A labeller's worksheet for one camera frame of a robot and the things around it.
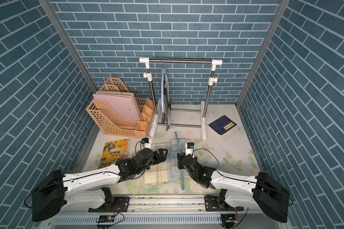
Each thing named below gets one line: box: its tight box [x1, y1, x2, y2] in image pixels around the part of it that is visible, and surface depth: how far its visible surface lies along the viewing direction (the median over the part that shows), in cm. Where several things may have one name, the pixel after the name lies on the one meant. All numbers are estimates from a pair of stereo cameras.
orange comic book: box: [97, 138, 129, 169], surface depth 93 cm
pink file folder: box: [92, 93, 140, 121], surface depth 88 cm
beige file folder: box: [95, 91, 137, 102], surface depth 87 cm
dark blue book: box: [207, 114, 237, 136], surface depth 110 cm
